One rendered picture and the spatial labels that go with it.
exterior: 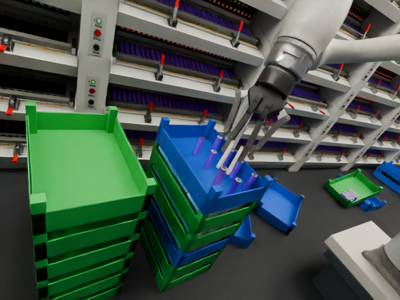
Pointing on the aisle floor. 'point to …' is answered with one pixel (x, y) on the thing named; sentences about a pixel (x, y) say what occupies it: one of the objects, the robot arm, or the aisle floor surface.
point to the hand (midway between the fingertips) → (230, 157)
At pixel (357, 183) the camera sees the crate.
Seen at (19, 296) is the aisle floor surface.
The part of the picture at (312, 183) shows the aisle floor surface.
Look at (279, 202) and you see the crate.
